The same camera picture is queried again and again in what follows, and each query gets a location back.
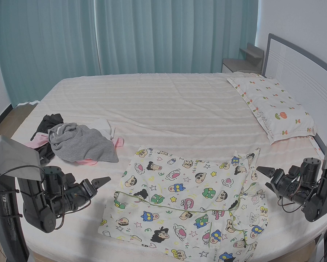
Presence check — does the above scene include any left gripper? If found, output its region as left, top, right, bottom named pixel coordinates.
left=62, top=177, right=111, bottom=213

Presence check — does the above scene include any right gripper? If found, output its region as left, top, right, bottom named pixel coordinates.
left=256, top=166, right=299, bottom=201

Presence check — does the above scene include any white printed pyjama top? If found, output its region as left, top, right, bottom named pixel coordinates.
left=98, top=146, right=270, bottom=262

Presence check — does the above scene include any pile of clothes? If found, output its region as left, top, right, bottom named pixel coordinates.
left=30, top=114, right=125, bottom=166

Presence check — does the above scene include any bed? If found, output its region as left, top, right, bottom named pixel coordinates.
left=0, top=33, right=327, bottom=262

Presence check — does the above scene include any grey garment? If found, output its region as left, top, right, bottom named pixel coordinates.
left=48, top=122, right=119, bottom=163

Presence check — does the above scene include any white printed pillow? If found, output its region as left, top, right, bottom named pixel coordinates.
left=227, top=74, right=317, bottom=146

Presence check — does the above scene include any grey bedside table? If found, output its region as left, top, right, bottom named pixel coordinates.
left=223, top=43, right=263, bottom=74

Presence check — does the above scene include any blue-green curtain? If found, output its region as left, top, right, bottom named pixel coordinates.
left=0, top=0, right=100, bottom=107
left=95, top=0, right=258, bottom=76

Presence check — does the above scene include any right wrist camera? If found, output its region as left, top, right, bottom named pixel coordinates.
left=288, top=165, right=303, bottom=178

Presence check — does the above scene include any black cable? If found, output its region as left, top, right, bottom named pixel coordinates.
left=0, top=166, right=47, bottom=199
left=278, top=197, right=299, bottom=215

